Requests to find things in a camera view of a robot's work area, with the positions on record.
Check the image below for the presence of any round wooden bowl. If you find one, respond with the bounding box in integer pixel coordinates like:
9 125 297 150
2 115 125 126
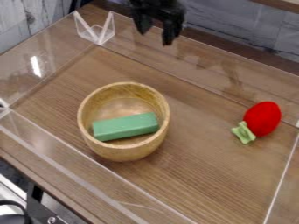
78 82 171 162

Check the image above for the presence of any red plush strawberry fruit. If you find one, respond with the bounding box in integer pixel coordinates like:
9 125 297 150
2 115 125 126
231 101 282 144

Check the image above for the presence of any black table leg bracket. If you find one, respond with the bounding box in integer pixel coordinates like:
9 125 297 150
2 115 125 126
26 182 71 224

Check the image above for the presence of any clear acrylic tray wall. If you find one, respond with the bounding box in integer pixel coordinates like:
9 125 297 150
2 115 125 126
0 7 299 224

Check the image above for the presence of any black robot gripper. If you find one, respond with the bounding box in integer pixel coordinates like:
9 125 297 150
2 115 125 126
129 0 186 46

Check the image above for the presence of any green rectangular block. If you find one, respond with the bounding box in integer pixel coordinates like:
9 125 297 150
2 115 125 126
93 112 161 142

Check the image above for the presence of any black cable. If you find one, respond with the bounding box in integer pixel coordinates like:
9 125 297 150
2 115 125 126
0 199 34 224

